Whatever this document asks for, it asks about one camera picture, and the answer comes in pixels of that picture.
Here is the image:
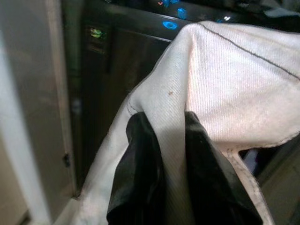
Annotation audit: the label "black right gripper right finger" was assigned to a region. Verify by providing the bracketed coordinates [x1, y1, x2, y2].
[184, 111, 261, 225]

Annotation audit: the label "beige white trousers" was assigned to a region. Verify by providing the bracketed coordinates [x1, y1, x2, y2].
[52, 20, 300, 225]

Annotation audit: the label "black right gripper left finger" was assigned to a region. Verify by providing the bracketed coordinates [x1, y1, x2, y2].
[106, 112, 165, 225]

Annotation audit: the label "dark grey top-load washing machine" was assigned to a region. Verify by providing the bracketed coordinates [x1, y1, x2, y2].
[78, 0, 300, 197]

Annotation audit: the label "white closet door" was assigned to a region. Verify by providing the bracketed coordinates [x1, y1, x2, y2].
[0, 0, 79, 225]

